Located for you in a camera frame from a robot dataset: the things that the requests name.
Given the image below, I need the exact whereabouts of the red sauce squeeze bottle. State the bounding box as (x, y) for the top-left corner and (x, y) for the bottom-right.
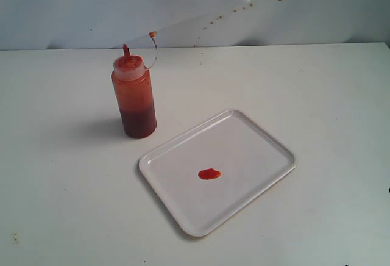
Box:
(111, 44), (157, 139)

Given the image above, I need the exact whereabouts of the red sauce blob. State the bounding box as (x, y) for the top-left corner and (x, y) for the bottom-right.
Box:
(198, 168), (222, 180)

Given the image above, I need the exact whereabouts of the white rectangular plastic tray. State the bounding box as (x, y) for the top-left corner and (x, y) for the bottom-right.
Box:
(138, 109), (297, 237)

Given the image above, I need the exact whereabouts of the white backdrop sheet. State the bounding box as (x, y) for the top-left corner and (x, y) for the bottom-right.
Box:
(1, 0), (389, 50)

